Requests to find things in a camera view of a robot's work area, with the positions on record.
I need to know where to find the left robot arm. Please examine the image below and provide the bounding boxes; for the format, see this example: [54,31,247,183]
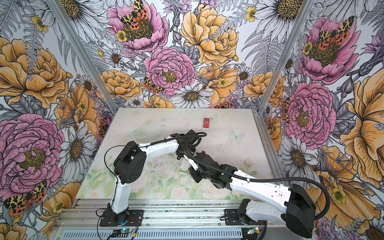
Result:
[105,130,207,226]

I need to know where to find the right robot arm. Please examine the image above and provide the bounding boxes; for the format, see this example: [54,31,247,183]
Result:
[184,152,316,238]

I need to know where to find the red white remote control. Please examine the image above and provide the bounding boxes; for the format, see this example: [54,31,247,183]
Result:
[202,118,211,130]

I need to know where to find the right circuit board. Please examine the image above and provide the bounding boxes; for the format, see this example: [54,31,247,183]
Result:
[247,227,260,235]

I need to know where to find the circuit board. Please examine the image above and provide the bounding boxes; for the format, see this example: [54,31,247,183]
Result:
[247,227,260,235]
[113,228,135,237]

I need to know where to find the left circuit board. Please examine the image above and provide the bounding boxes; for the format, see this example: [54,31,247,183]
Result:
[113,228,135,237]

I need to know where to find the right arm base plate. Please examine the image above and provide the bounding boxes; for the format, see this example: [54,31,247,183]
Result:
[220,209,267,226]

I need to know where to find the aluminium frame rail front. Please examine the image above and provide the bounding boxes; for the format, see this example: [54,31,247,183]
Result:
[55,199,241,230]

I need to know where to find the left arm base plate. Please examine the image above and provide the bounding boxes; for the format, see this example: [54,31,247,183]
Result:
[100,210,144,227]

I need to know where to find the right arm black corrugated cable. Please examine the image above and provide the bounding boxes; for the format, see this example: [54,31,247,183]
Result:
[185,151,331,221]

